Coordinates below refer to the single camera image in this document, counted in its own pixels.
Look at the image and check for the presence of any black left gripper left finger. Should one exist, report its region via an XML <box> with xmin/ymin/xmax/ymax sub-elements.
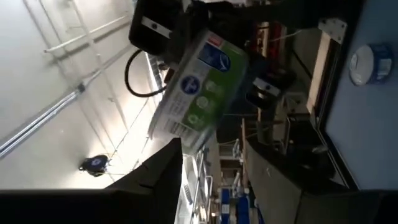
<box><xmin>0</xmin><ymin>138</ymin><xmax>184</xmax><ymax>224</ymax></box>

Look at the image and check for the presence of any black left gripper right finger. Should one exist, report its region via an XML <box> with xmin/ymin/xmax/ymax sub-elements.
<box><xmin>248</xmin><ymin>139</ymin><xmax>398</xmax><ymax>224</ymax></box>

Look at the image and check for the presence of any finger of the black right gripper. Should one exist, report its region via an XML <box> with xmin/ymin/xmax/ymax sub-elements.
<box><xmin>247</xmin><ymin>70</ymin><xmax>296</xmax><ymax>108</ymax></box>
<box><xmin>128</xmin><ymin>0</ymin><xmax>187</xmax><ymax>58</ymax></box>

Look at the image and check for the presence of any green white label seafood can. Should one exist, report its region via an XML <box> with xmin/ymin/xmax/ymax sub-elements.
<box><xmin>148</xmin><ymin>29</ymin><xmax>249</xmax><ymax>155</ymax></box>

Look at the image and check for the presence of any dark blue label seafood can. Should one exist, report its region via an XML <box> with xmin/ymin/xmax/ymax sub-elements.
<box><xmin>348</xmin><ymin>43</ymin><xmax>395</xmax><ymax>86</ymax></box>

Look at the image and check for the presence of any metal ceiling conduit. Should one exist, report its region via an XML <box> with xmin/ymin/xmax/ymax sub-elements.
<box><xmin>0</xmin><ymin>40</ymin><xmax>137</xmax><ymax>159</ymax></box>

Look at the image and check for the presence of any black metal table frame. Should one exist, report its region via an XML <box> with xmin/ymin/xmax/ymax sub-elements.
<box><xmin>322</xmin><ymin>0</ymin><xmax>371</xmax><ymax>190</ymax></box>

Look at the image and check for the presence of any black overhead camera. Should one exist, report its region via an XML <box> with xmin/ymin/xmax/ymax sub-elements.
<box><xmin>78</xmin><ymin>154</ymin><xmax>110</xmax><ymax>177</ymax></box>

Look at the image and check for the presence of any white metal bracket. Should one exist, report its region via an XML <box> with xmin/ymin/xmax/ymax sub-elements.
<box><xmin>317</xmin><ymin>17</ymin><xmax>348</xmax><ymax>44</ymax></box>

